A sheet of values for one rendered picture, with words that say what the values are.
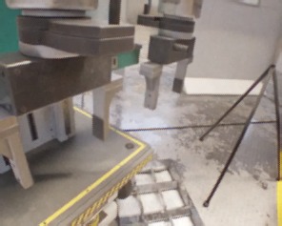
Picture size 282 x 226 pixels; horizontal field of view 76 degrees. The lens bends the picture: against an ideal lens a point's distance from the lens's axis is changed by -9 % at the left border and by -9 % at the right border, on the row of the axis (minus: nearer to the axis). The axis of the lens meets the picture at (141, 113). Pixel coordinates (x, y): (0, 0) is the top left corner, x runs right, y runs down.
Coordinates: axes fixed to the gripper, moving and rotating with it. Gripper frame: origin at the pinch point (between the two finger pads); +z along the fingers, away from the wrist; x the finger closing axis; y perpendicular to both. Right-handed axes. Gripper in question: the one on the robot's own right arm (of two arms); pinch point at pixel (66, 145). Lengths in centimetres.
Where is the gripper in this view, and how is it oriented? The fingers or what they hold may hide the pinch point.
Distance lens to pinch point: 29.1
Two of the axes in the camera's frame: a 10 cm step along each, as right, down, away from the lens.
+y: -8.0, -3.6, 4.8
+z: -1.0, 8.7, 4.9
